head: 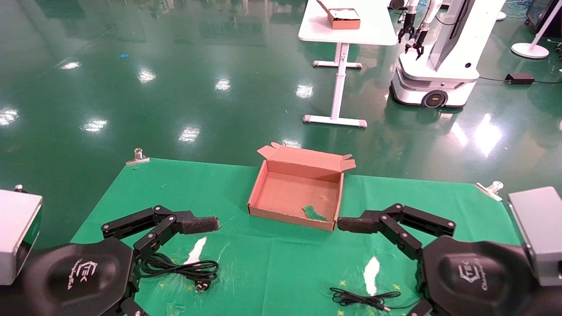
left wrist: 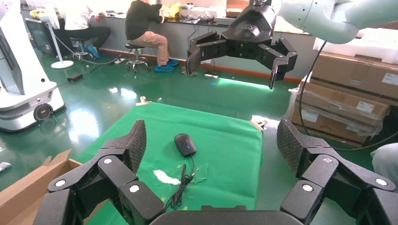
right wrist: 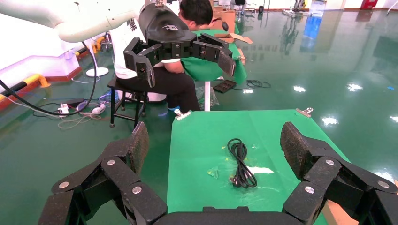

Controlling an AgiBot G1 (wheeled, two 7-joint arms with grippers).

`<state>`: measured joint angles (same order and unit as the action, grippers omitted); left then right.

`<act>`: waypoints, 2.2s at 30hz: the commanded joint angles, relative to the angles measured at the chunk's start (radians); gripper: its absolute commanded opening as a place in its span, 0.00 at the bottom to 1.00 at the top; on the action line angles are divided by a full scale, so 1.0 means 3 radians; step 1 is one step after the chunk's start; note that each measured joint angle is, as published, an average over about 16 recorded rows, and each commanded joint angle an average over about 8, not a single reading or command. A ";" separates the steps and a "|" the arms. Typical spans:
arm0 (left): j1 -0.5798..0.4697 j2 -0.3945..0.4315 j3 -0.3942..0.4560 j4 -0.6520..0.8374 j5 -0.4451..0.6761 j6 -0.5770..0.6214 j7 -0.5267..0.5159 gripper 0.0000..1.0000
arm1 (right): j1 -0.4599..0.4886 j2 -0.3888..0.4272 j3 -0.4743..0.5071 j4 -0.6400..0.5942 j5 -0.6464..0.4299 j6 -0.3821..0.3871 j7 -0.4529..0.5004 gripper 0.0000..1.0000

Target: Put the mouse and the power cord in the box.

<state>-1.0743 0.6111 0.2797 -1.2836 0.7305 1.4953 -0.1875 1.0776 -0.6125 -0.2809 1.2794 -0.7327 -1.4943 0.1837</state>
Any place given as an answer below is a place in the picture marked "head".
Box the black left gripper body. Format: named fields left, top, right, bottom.
left=0, top=238, right=136, bottom=316

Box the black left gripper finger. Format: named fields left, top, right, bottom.
left=119, top=298, right=148, bottom=316
left=101, top=205, right=220, bottom=259

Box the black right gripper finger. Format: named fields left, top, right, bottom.
left=337, top=203, right=456, bottom=260
left=406, top=300, right=433, bottom=316

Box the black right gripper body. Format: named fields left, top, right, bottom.
left=417, top=236, right=562, bottom=316

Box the thick black power cable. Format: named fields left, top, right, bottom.
left=140, top=252, right=219, bottom=293

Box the open brown cardboard box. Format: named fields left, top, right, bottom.
left=247, top=142, right=357, bottom=232

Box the cardboard box with white contents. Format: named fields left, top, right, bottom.
left=316, top=0, right=361, bottom=30

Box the silver metal spring clip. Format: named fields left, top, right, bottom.
left=126, top=148, right=151, bottom=166
left=476, top=180, right=504, bottom=202

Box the green table cloth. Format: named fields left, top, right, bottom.
left=70, top=157, right=523, bottom=316

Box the white wheeled background robot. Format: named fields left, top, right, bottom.
left=390, top=0, right=506, bottom=108

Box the small black background gripper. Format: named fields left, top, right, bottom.
left=405, top=29, right=429, bottom=60
left=397, top=24, right=416, bottom=44

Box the black power adapter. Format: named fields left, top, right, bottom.
left=505, top=72, right=535, bottom=86

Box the white round-base floor stand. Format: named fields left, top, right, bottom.
left=511, top=0, right=562, bottom=59

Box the dark equipment rack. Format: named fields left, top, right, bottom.
left=526, top=0, right=562, bottom=36

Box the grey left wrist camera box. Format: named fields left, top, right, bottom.
left=0, top=184, right=43, bottom=286

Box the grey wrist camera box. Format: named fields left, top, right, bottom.
left=508, top=186, right=562, bottom=286
left=0, top=184, right=43, bottom=286

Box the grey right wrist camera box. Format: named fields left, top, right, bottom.
left=508, top=186, right=562, bottom=286

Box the white pedestal table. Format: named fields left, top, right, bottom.
left=298, top=0, right=398, bottom=128

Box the thin black floor cable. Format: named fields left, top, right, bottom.
left=478, top=76, right=562, bottom=85

